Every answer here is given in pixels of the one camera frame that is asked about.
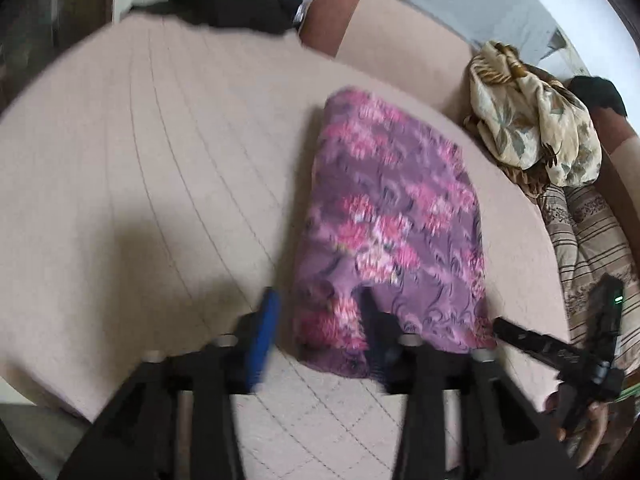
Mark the purple floral garment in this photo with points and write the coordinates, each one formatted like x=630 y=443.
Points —
x=395 y=220

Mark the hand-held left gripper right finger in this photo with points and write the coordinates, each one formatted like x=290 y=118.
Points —
x=377 y=332

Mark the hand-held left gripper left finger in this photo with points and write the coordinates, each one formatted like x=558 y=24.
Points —
x=262 y=340

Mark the person's right hand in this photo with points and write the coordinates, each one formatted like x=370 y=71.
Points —
x=597 y=425

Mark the cream floral scarf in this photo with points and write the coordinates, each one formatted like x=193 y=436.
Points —
x=530 y=115

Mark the striped beige cloth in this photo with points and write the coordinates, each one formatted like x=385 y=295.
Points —
x=590 y=240

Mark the small black cloth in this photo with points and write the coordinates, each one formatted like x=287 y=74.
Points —
x=597 y=95

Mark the beige sofa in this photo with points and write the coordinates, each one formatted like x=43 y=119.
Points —
x=150 y=160

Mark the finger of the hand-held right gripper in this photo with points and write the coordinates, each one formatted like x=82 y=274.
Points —
x=535 y=345

